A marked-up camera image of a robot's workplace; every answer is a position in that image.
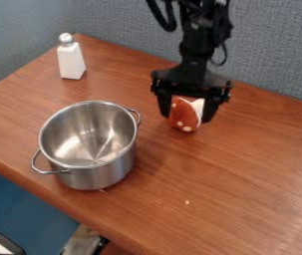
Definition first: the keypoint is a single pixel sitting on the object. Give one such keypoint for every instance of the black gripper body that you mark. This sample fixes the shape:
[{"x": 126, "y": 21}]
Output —
[{"x": 189, "y": 81}]

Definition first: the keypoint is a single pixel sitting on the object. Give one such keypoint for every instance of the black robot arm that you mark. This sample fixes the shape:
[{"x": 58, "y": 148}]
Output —
[{"x": 206, "y": 29}]

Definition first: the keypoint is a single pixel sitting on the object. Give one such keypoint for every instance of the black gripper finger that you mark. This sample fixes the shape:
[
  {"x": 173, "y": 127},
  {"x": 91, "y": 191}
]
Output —
[
  {"x": 163, "y": 99},
  {"x": 209, "y": 109}
]

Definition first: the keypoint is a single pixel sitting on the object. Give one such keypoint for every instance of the white salt shaker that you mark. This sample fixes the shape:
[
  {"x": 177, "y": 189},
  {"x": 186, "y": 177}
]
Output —
[{"x": 70, "y": 57}]

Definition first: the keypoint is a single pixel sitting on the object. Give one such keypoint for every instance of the grey table leg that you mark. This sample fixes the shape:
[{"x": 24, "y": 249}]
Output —
[{"x": 86, "y": 242}]

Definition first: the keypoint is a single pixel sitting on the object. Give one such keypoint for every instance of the red and white toy mushroom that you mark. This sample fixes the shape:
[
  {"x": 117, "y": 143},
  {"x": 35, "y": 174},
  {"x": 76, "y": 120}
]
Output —
[{"x": 186, "y": 114}]

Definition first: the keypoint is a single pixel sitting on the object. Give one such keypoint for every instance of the stainless steel pot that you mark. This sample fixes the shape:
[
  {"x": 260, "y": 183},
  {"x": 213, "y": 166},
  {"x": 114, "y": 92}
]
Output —
[{"x": 88, "y": 142}]

